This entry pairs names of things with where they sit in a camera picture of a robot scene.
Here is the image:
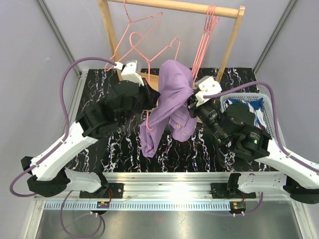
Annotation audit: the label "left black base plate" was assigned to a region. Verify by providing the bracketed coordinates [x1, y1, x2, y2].
[79, 183, 124, 199]

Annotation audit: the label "white plastic basket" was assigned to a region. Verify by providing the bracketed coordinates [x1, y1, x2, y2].
[220, 85, 286, 147]

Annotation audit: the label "pink hanger holding purple trousers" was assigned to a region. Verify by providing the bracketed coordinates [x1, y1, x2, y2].
[129, 31, 181, 131]

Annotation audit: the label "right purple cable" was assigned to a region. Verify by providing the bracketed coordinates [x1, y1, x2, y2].
[203, 81, 319, 174]

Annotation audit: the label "pink wire hanger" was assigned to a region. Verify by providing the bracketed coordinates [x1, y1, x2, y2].
[98, 0, 163, 61]

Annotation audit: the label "white slotted cable duct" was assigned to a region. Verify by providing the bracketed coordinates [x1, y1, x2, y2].
[44, 200, 230, 211]

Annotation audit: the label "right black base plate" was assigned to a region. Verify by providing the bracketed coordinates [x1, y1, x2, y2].
[209, 183, 257, 199]

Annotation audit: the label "purple trousers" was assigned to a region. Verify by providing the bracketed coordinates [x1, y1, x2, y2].
[140, 60, 197, 157]

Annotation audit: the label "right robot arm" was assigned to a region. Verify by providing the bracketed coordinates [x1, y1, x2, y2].
[187, 96, 319, 204]

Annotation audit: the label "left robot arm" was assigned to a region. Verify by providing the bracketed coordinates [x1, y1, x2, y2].
[21, 81, 160, 198]

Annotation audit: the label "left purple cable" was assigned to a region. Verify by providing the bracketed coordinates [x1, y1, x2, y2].
[9, 57, 118, 236]

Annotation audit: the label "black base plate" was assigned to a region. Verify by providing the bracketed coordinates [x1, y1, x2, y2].
[79, 183, 124, 199]
[209, 183, 257, 199]

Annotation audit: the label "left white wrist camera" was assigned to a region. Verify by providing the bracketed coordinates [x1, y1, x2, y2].
[114, 60, 144, 86]

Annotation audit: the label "aluminium mounting rail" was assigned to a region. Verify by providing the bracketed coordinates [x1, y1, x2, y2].
[36, 172, 278, 203]

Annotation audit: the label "blue patterned trousers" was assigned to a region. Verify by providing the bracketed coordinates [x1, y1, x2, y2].
[222, 98, 267, 131]

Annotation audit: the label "purple cable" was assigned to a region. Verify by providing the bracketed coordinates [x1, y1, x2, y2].
[9, 57, 118, 236]
[203, 81, 319, 174]

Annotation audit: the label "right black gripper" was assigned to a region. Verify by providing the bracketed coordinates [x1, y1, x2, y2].
[181, 87, 230, 144]

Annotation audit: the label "black marble pattern mat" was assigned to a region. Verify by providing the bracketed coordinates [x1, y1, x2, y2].
[66, 68, 275, 172]

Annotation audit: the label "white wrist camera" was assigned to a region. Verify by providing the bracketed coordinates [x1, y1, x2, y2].
[114, 60, 144, 86]
[195, 76, 222, 107]

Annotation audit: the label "pink empty hanger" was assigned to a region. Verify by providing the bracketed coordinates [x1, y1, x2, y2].
[193, 4, 221, 83]
[191, 4, 215, 83]
[192, 4, 218, 83]

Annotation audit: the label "wooden clothes rack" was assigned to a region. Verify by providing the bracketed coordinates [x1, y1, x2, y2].
[108, 0, 245, 90]

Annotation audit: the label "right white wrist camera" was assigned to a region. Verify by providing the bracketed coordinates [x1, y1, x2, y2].
[195, 76, 222, 107]

